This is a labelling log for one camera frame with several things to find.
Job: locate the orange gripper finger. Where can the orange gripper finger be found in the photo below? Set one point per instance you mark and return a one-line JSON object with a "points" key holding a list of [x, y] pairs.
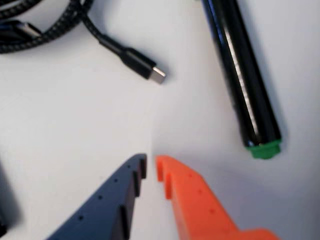
{"points": [[200, 212]]}

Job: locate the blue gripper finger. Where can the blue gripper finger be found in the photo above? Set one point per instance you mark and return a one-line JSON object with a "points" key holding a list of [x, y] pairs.
{"points": [[100, 212]]}

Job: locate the black marker with green cap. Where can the black marker with green cap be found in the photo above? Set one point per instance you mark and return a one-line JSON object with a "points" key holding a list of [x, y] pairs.
{"points": [[240, 75]]}

